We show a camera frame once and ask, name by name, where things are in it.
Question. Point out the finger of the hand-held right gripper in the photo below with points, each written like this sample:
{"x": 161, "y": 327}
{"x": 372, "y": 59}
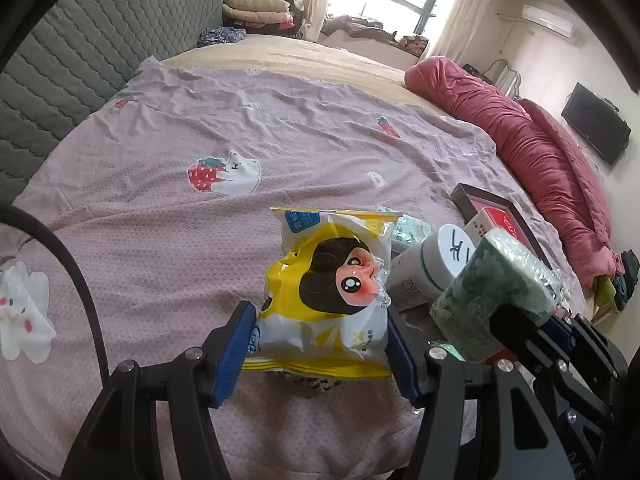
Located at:
{"x": 557, "y": 329}
{"x": 515, "y": 325}

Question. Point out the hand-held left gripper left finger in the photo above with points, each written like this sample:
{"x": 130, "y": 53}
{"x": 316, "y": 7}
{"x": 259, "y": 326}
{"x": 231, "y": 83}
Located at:
{"x": 235, "y": 350}

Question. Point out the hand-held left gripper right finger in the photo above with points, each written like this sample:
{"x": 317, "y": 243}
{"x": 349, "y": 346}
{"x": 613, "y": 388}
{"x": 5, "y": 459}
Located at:
{"x": 400, "y": 355}

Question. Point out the green printed tissue pack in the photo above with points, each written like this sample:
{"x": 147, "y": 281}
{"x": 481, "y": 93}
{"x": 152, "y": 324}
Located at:
{"x": 490, "y": 285}

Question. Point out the yellow snack packet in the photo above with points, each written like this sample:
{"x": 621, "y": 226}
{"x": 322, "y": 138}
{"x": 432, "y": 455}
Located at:
{"x": 325, "y": 300}

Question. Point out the white lidded jar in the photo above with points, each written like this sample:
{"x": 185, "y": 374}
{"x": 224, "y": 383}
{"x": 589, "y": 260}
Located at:
{"x": 440, "y": 260}

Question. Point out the red tissue box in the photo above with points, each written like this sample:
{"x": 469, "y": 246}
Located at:
{"x": 505, "y": 220}

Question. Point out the mint white tissue pack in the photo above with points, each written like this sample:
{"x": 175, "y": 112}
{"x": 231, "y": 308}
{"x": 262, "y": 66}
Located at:
{"x": 407, "y": 232}

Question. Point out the pink tray with dark frame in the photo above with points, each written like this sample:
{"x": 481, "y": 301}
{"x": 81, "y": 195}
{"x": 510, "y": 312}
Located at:
{"x": 480, "y": 197}

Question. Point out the green cloth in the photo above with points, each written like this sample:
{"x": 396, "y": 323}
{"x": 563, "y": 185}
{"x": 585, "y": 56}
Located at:
{"x": 605, "y": 290}

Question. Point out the dark clothes pile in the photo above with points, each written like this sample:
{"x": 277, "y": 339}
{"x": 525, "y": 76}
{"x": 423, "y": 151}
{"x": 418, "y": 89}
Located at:
{"x": 627, "y": 280}

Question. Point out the leopard print scrunchie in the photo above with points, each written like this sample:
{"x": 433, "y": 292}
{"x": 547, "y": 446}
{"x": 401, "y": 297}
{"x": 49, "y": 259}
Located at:
{"x": 317, "y": 384}

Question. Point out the purple printed bed blanket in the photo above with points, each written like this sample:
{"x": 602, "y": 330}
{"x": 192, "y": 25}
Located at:
{"x": 150, "y": 220}

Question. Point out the red duvet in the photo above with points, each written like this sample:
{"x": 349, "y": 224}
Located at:
{"x": 525, "y": 145}

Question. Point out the black television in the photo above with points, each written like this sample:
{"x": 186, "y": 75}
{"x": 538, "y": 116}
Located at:
{"x": 595, "y": 122}

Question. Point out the white metal rack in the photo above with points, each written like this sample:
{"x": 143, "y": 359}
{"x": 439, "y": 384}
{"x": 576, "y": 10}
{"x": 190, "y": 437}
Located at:
{"x": 505, "y": 77}

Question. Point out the beige bed sheet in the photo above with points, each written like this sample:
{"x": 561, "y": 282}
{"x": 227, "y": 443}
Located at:
{"x": 300, "y": 55}

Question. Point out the white air conditioner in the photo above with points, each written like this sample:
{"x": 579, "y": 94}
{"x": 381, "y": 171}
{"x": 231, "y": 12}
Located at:
{"x": 547, "y": 17}

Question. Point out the dark patterned cloth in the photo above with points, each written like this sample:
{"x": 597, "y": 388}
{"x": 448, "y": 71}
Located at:
{"x": 220, "y": 36}

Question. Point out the clothes pile on windowsill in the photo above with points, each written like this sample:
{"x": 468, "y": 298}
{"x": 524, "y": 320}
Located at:
{"x": 365, "y": 27}

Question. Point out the grey quilted headboard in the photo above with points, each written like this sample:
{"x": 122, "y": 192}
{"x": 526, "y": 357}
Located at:
{"x": 75, "y": 60}

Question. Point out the stack of folded clothes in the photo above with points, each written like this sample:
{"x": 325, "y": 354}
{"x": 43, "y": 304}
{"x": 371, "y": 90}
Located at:
{"x": 255, "y": 5}

